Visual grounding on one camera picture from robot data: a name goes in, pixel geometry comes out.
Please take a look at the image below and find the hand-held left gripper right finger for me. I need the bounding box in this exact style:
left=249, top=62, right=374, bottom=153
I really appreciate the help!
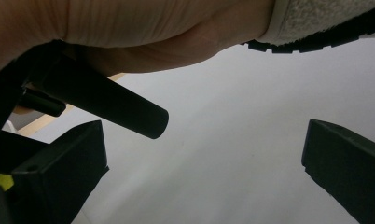
left=301, top=119, right=375, bottom=224

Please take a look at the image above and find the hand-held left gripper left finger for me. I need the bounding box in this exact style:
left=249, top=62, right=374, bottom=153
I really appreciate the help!
left=9, top=119, right=110, bottom=224

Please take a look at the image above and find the white plastic bin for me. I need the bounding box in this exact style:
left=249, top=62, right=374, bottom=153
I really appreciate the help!
left=2, top=119, right=21, bottom=135

